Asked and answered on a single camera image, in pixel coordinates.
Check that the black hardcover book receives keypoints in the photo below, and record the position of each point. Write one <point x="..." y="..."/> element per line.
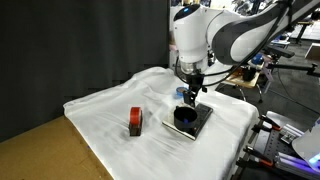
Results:
<point x="201" y="120"/>

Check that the blue bowl with grains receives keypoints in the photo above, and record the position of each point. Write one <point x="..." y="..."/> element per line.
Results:
<point x="179" y="91"/>

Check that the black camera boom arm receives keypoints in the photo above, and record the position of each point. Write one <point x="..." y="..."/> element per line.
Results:
<point x="290" y="65"/>

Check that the black mug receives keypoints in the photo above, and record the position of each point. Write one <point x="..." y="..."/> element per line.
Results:
<point x="185" y="118"/>

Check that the brown wooden table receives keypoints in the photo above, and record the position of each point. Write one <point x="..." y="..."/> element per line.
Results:
<point x="40" y="156"/>

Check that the aluminium extrusion rail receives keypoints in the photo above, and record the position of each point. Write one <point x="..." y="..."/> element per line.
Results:
<point x="293" y="163"/>

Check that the white tablecloth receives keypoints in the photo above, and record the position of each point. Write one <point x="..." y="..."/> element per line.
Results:
<point x="160" y="153"/>

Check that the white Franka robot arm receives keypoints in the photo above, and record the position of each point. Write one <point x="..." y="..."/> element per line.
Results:
<point x="233" y="33"/>

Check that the black clamp with orange grip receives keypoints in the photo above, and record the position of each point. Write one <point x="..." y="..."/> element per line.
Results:
<point x="256" y="160"/>
<point x="268" y="121"/>

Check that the black cup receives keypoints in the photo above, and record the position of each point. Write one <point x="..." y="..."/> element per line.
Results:
<point x="249" y="73"/>

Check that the blue round object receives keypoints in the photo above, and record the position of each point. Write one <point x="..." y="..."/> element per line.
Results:
<point x="257" y="59"/>

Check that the grey metal base plate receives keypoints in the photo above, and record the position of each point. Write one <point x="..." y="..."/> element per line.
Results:
<point x="278" y="118"/>

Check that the cluttered wooden workbench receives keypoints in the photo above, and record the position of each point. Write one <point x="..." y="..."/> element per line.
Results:
<point x="243" y="80"/>

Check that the black perforated mounting board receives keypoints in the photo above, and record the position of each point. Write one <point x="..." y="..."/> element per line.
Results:
<point x="283" y="146"/>

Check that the black curtain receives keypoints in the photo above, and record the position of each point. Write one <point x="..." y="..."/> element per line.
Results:
<point x="83" y="50"/>

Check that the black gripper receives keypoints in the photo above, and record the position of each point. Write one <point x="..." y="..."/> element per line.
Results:
<point x="196" y="83"/>

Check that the small aluminium bracket block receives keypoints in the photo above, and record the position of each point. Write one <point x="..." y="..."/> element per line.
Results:
<point x="290" y="133"/>

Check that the red tape dispenser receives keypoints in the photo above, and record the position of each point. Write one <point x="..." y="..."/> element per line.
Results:
<point x="135" y="120"/>

